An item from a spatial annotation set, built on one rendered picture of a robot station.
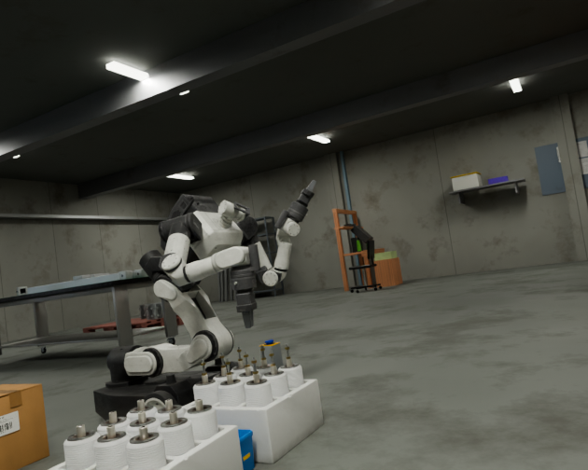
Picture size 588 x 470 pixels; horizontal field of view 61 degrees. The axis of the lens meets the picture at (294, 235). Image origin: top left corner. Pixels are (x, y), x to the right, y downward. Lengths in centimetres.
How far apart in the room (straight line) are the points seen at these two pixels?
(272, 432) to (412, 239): 968
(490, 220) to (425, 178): 162
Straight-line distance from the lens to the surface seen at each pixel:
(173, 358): 250
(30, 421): 244
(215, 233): 219
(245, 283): 178
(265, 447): 183
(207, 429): 161
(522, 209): 1090
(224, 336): 235
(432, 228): 1117
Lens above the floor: 64
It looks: 4 degrees up
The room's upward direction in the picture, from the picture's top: 8 degrees counter-clockwise
